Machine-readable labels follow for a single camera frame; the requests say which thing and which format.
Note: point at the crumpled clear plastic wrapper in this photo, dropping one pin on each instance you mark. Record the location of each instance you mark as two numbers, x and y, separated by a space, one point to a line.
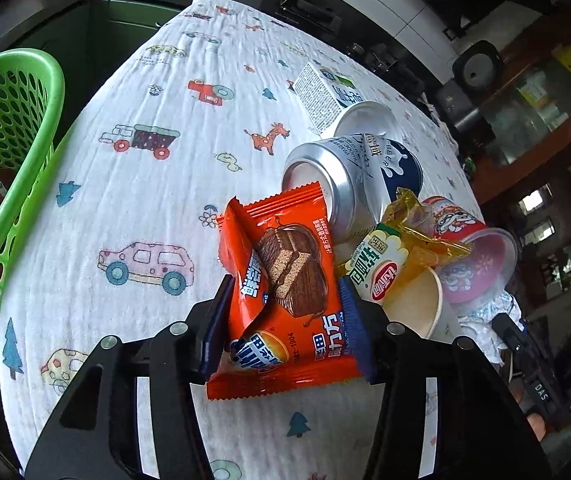
488 322

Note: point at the white vehicle-print tablecloth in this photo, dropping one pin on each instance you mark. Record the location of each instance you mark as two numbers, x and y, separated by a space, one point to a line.
165 200

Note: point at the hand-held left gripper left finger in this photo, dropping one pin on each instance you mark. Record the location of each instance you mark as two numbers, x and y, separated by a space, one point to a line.
218 330

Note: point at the white milk carton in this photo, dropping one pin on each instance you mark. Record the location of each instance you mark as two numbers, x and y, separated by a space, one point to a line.
318 95

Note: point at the green kitchen cabinet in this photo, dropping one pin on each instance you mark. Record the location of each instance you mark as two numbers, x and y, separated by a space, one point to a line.
115 30

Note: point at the yellow and green snack wrapper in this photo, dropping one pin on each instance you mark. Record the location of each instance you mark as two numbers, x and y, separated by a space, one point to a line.
390 260

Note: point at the person's right hand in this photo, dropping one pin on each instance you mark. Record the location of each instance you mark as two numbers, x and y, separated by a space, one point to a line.
533 420

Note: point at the wooden glass-door cabinet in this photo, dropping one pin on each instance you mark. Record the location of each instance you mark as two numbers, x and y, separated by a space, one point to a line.
545 95

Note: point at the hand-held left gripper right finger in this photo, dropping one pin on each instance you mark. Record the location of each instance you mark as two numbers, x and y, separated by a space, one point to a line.
358 340

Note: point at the black round speaker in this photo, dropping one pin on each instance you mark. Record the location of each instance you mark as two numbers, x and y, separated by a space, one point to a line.
478 60

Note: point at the orange chocolate wafer wrapper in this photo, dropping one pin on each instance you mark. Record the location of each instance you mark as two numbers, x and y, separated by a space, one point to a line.
285 270

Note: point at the silver and blue drink can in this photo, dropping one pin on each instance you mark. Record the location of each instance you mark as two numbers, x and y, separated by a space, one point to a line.
360 175

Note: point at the green perforated plastic basket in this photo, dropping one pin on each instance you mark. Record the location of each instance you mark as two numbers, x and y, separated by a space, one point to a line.
10 110

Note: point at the grey metal box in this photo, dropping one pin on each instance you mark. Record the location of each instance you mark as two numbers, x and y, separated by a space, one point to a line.
458 105

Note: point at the black gas stove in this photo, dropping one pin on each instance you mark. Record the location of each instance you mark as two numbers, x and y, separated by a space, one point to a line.
313 10

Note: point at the red cartoon-print plastic cup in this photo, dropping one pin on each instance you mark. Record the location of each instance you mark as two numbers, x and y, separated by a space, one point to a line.
475 270

